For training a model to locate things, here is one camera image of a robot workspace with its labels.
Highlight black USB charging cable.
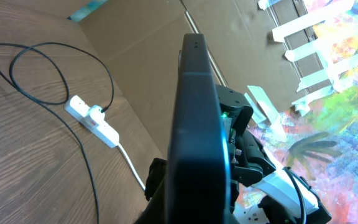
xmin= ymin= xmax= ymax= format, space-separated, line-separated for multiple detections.
xmin=0 ymin=42 xmax=115 ymax=224

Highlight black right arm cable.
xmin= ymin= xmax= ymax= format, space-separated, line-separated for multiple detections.
xmin=283 ymin=166 xmax=307 ymax=224

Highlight brown cardboard backdrop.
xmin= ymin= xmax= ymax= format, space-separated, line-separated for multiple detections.
xmin=79 ymin=0 xmax=321 ymax=157

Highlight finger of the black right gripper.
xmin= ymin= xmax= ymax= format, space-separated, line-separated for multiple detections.
xmin=134 ymin=158 xmax=167 ymax=224

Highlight white USB charger plug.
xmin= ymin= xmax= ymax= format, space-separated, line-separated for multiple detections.
xmin=84 ymin=105 xmax=105 ymax=128

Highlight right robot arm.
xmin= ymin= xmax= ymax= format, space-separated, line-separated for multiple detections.
xmin=137 ymin=85 xmax=331 ymax=223

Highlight blue Galaxy smartphone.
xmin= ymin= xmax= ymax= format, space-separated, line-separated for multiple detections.
xmin=165 ymin=34 xmax=230 ymax=223

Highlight colourful painted cloth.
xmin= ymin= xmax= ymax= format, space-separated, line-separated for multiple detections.
xmin=234 ymin=1 xmax=358 ymax=223

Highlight white power strip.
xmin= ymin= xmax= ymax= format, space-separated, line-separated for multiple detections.
xmin=64 ymin=95 xmax=119 ymax=148

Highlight white power strip cord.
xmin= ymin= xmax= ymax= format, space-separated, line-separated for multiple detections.
xmin=116 ymin=142 xmax=147 ymax=191

